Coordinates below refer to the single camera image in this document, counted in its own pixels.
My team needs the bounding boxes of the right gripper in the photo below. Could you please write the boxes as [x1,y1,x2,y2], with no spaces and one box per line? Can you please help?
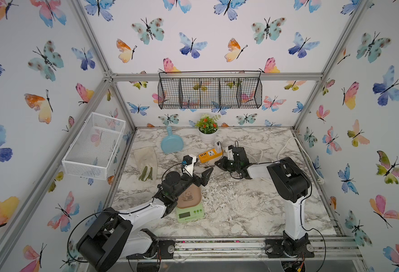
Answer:
[212,155,240,172]

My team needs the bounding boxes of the white usb charger adapter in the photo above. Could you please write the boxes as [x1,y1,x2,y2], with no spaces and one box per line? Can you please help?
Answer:
[215,141,223,154]

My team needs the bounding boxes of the black usb cable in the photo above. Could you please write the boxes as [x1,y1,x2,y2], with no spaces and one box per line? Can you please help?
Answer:
[202,141,255,181]

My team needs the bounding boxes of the green electronic scale pink tray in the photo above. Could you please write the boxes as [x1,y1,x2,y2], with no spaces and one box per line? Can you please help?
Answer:
[176,184,205,223]

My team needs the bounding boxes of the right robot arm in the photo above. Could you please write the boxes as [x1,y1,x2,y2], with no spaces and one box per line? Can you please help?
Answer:
[215,146,315,258]

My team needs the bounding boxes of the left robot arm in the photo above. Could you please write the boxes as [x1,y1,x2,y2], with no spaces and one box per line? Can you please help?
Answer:
[76,168,213,272]

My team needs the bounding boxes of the orange power strip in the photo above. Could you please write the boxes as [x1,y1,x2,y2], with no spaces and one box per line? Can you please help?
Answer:
[198,148,223,164]

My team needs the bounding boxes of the potted plant white pot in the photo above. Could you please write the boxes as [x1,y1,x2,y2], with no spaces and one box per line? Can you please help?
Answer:
[195,113,221,144]

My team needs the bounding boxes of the blue plastic dustpan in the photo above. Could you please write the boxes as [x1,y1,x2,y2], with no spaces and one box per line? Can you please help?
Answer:
[161,126,184,154]

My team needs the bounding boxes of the beige cloth glove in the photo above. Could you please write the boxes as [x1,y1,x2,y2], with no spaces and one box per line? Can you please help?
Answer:
[133,147,158,180]

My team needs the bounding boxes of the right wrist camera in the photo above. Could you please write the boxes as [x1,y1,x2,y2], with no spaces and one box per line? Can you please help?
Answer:
[226,145,234,160]

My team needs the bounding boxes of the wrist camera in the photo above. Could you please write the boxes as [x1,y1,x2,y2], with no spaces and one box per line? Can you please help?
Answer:
[226,145,234,160]
[182,155,197,177]

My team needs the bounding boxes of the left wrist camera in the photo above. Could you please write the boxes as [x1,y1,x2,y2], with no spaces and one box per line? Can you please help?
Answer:
[182,155,197,177]

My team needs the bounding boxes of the white power strip cord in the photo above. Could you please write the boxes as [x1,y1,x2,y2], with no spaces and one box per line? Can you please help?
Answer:
[240,136,325,185]

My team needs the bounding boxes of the black wire wall basket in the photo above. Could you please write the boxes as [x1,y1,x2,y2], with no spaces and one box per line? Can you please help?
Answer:
[155,70,263,110]

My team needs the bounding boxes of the white mesh wall basket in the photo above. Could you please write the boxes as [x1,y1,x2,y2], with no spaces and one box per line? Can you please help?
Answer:
[62,112,126,180]

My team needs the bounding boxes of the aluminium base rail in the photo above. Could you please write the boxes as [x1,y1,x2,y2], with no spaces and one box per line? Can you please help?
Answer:
[127,237,363,262]

